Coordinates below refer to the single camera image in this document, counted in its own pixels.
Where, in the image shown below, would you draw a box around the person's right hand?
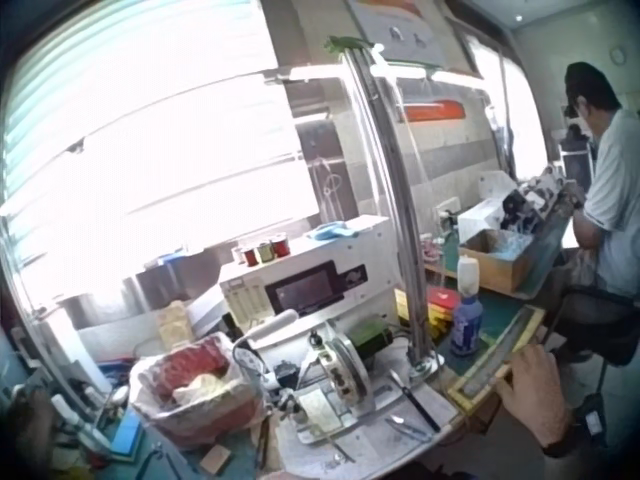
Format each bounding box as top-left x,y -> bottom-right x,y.
494,342 -> 574,442

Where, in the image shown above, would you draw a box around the black device on floor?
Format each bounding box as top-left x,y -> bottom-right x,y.
574,393 -> 609,437

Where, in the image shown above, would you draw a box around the blue bottle with label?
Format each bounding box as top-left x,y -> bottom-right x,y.
449,293 -> 485,358

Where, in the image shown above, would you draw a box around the black office chair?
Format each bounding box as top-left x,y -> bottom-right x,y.
548,283 -> 640,367

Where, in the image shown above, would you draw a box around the stack of red yellow boxes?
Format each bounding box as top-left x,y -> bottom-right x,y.
425,286 -> 462,342

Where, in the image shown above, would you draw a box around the metal tweezers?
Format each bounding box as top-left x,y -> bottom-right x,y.
383,413 -> 432,444

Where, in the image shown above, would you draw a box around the cardboard box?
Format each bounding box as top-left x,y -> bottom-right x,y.
458,228 -> 534,295

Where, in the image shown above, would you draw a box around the green motor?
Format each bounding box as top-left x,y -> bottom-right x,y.
346,316 -> 397,362

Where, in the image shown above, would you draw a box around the white box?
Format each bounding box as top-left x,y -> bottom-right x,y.
456,196 -> 507,242

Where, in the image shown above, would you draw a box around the winding machine with metal disc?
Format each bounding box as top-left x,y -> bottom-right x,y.
294,319 -> 401,441

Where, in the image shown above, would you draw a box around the black machine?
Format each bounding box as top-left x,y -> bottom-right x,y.
501,165 -> 587,232

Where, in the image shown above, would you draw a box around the metal lamp pole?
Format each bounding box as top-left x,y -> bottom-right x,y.
325,35 -> 445,377

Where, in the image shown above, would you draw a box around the white machine with dark screen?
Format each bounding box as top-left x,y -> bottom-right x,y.
218,214 -> 402,346

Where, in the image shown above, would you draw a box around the blue cloth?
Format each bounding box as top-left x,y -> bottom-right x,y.
305,221 -> 362,242

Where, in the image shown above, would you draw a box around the small wooden block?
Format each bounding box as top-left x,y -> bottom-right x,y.
199,443 -> 234,474

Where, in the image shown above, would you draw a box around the red basket in plastic bag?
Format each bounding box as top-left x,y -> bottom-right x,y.
128,333 -> 267,452

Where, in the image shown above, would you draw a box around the light tube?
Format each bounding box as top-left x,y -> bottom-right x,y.
263,63 -> 492,90

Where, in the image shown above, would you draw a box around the blue block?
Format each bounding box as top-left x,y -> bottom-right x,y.
110,405 -> 145,460

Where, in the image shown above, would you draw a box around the window blind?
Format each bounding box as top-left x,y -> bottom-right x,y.
0,0 -> 321,281

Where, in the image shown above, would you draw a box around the black-handled tool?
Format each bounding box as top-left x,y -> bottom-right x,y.
388,368 -> 442,434

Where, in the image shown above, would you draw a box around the white handle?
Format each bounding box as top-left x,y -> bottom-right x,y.
231,308 -> 301,352

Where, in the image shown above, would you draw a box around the orange wall sign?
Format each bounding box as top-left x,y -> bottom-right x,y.
401,98 -> 469,124

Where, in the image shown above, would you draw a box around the wall poster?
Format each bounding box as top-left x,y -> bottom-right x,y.
348,0 -> 447,68

